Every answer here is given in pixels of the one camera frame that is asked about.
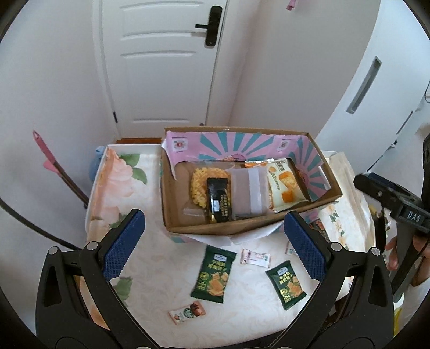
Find orange cake snack bag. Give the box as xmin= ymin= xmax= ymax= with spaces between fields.
xmin=244 ymin=157 xmax=310 ymax=214

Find white panel door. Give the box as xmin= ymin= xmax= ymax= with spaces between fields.
xmin=94 ymin=1 xmax=227 ymax=138

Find small green cracker packet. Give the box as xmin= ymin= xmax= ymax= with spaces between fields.
xmin=265 ymin=260 xmax=307 ymax=310

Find person's right hand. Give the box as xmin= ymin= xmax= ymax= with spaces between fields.
xmin=385 ymin=235 xmax=429 ymax=293

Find white sliding wardrobe door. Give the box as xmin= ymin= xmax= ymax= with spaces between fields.
xmin=316 ymin=1 xmax=429 ymax=173

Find black curved cable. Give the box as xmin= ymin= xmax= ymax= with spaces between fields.
xmin=0 ymin=197 xmax=83 ymax=252

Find large green cracker packet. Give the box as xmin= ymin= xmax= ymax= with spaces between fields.
xmin=190 ymin=245 xmax=237 ymax=303

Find clear waffle cookie packet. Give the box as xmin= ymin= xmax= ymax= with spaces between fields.
xmin=183 ymin=166 xmax=230 ymax=217

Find cardboard box with pink lining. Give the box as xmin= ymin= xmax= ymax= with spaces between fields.
xmin=160 ymin=126 xmax=342 ymax=246

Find blue bottle behind table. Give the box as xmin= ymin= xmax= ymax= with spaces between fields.
xmin=89 ymin=146 xmax=105 ymax=183

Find translucent brown cake packet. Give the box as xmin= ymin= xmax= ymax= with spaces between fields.
xmin=227 ymin=166 xmax=270 ymax=219

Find black door handle lock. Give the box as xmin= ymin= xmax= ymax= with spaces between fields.
xmin=195 ymin=6 xmax=223 ymax=47

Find brown green candy packet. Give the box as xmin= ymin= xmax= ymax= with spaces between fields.
xmin=168 ymin=300 xmax=206 ymax=325

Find red black snack packet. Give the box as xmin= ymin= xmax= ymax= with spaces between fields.
xmin=308 ymin=217 xmax=331 ymax=243

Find black gold snack packet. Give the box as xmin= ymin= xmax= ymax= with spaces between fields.
xmin=206 ymin=177 xmax=233 ymax=224

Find pink handled mop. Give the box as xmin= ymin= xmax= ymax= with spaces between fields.
xmin=32 ymin=131 xmax=89 ymax=209

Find white pink candy packet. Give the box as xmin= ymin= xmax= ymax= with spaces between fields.
xmin=240 ymin=249 xmax=271 ymax=269

